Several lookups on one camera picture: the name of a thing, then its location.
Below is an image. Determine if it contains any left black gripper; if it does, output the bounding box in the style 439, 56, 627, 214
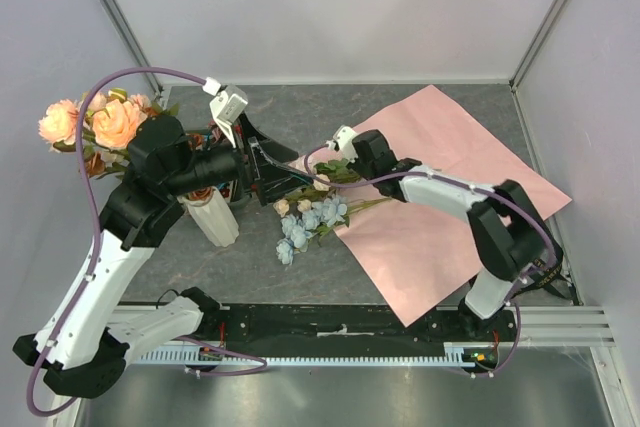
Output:
166, 111, 315, 205

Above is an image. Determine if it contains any peach flower stem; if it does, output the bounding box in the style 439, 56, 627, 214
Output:
273, 157, 362, 217

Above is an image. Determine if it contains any purple pink wrapping paper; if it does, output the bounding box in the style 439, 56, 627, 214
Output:
287, 84, 575, 329

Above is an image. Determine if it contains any large peach peony stem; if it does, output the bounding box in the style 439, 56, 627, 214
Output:
38, 88, 179, 168

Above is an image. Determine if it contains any brown orange flower stem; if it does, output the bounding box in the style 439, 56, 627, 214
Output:
85, 151, 214, 202

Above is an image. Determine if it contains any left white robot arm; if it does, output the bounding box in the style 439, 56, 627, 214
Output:
13, 115, 298, 399

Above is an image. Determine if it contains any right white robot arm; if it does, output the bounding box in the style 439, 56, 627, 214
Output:
334, 128, 563, 341

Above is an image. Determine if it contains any white ribbed ceramic vase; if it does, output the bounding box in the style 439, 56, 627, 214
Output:
179, 188, 239, 247

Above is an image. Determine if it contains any dark green plastic tray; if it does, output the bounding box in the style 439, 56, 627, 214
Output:
187, 127, 252, 209

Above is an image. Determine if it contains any blue hydrangea stem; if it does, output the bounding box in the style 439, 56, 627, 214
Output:
273, 193, 388, 266

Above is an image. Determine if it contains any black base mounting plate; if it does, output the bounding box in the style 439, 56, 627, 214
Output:
192, 303, 517, 346

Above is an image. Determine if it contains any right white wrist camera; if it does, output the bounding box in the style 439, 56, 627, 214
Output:
326, 125, 358, 162

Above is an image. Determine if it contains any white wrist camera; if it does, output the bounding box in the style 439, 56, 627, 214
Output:
202, 77, 248, 147
326, 125, 358, 162

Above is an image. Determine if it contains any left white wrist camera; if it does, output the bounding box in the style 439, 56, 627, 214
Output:
202, 77, 248, 147

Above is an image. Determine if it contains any light blue cable duct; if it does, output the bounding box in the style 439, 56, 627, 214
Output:
134, 341, 501, 367

